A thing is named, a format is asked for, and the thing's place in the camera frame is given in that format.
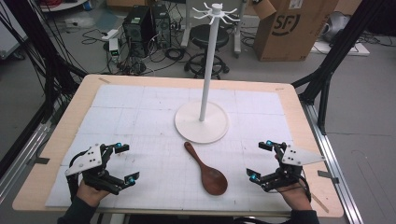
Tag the white grid mat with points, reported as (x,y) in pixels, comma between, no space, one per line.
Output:
(155,168)

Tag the white device green display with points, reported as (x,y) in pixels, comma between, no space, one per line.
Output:
(114,46)

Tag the slim black computer tower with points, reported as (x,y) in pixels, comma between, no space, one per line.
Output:
(162,25)

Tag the white round table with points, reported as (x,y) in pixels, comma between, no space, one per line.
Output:
(62,4)

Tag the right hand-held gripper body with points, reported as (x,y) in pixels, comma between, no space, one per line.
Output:
(294,161)

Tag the brown cardboard box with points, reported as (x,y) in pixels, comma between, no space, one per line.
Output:
(289,34)

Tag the white metal stand frame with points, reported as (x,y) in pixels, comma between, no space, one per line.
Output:
(238,34)

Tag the black metal frame stand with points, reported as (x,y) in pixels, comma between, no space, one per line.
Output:
(46,77)
(323,77)

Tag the black tape piece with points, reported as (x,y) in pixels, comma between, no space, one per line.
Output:
(328,176)
(42,160)

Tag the white flat board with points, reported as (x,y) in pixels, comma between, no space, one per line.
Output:
(361,49)

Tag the white power strip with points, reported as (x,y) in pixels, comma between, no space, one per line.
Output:
(110,34)

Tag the brown wooden spoon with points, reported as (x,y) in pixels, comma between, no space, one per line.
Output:
(213,182)

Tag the large black computer tower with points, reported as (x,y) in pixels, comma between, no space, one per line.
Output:
(138,29)

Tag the silver grey round object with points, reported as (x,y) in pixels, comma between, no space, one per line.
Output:
(336,26)

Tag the person's right hand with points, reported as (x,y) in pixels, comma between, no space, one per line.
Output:
(294,197)

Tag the white hook rack stand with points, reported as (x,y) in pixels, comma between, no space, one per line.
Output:
(207,62)

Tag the aluminium rail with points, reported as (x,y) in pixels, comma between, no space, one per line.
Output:
(333,161)
(18,165)

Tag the black round stool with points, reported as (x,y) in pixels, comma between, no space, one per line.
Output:
(199,37)

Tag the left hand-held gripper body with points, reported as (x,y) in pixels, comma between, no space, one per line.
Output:
(88,160)

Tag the person's left hand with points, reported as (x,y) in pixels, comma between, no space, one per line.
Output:
(90,194)

